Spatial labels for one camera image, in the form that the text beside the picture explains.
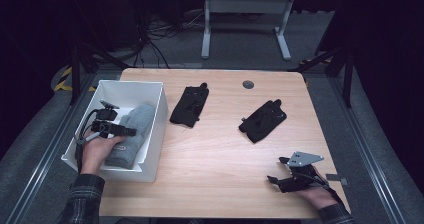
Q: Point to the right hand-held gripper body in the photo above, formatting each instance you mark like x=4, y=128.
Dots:
x=301, y=159

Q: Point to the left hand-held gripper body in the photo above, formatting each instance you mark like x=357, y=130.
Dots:
x=106, y=114

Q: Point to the white storage box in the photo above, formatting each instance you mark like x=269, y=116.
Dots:
x=133, y=90

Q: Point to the person's left hand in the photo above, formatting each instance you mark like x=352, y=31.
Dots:
x=95, y=154

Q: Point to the person's right hand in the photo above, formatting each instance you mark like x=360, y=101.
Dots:
x=318, y=197

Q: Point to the black pouch right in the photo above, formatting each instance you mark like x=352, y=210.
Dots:
x=263, y=120

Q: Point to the black pouch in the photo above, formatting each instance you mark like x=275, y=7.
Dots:
x=263, y=120
x=190, y=107

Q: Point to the black tripod stand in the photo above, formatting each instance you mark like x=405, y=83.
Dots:
x=76, y=74
x=348, y=80

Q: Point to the yellow and black floor tape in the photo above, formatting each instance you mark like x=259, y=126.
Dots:
x=61, y=82

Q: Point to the black pouch centre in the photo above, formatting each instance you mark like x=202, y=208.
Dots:
x=190, y=107

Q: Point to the round grey table grommet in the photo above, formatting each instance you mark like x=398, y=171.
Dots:
x=248, y=84

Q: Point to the white metal stand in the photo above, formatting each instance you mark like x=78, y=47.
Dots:
x=246, y=4

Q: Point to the small grey metal bracket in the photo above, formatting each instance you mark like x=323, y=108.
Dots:
x=333, y=177

